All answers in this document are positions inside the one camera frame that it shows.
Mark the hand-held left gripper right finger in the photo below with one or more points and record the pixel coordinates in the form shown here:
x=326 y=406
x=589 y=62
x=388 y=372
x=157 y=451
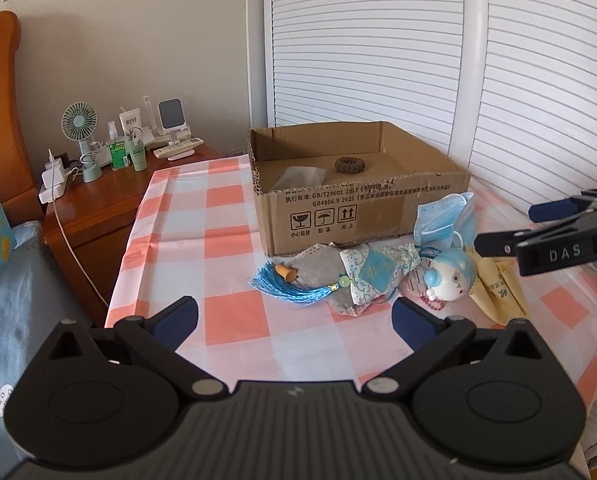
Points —
x=413 y=320

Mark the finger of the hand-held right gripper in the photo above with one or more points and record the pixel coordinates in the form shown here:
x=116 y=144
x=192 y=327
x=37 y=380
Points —
x=503 y=244
x=553 y=209

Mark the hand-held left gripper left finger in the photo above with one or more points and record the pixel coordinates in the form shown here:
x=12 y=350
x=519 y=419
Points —
x=178 y=317

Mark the blue bear toy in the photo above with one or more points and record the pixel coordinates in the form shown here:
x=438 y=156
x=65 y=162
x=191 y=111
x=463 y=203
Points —
x=451 y=272

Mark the blue patterned sachet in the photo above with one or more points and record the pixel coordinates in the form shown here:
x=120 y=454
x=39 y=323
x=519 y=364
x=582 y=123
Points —
x=373 y=270

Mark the stack of blue face masks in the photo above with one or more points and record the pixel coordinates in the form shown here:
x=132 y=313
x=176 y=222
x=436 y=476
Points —
x=436 y=220

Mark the grey sachet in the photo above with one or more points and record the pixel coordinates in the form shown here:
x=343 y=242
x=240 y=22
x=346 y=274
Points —
x=318 y=265

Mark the blue tassel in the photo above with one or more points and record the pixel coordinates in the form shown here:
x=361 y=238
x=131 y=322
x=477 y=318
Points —
x=288 y=287

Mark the brown cardboard box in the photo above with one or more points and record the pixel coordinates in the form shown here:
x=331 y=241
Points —
x=328 y=220

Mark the yellow packet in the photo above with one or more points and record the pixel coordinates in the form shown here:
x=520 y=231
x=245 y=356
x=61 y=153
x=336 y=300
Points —
x=493 y=300
x=507 y=272

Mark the pink checkered tablecloth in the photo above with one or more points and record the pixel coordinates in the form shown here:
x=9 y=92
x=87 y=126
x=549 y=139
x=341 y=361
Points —
x=228 y=270

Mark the white louvered closet door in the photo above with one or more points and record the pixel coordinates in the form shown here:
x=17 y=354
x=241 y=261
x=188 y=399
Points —
x=553 y=85
x=368 y=50

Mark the wooden nightstand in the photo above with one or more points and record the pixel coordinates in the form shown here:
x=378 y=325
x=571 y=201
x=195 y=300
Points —
x=103 y=200

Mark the blue-grey bed sheet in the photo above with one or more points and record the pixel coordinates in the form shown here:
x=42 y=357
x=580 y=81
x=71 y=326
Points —
x=23 y=310

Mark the green tube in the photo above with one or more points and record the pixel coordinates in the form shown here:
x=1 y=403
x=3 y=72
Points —
x=137 y=157

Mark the white remote control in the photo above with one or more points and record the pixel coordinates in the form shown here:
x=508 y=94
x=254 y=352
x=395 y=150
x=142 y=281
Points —
x=178 y=147

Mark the brown hair scrunchie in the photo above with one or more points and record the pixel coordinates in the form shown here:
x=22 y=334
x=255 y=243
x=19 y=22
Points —
x=339 y=165

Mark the green box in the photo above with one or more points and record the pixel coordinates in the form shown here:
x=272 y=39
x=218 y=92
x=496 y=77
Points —
x=119 y=156

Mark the white power strip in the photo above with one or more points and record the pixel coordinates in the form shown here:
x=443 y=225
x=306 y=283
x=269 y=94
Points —
x=53 y=194

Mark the clear plastic packet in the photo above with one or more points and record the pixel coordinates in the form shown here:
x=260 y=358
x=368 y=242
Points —
x=301 y=176

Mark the black charger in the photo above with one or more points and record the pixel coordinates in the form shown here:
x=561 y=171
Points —
x=71 y=162

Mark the white charger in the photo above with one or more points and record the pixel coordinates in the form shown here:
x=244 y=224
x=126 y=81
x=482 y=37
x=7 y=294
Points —
x=53 y=175

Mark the small clear spray bottle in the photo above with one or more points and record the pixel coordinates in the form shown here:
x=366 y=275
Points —
x=112 y=132

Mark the white tube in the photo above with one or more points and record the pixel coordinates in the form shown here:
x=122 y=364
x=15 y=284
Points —
x=130 y=121

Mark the white stand with grey panel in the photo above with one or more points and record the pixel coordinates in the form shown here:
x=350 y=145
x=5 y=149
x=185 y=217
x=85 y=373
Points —
x=171 y=114

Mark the mint green desk fan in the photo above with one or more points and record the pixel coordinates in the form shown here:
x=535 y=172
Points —
x=80 y=122

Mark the wooden headboard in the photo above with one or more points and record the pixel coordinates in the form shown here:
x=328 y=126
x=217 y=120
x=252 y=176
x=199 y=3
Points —
x=3 y=85

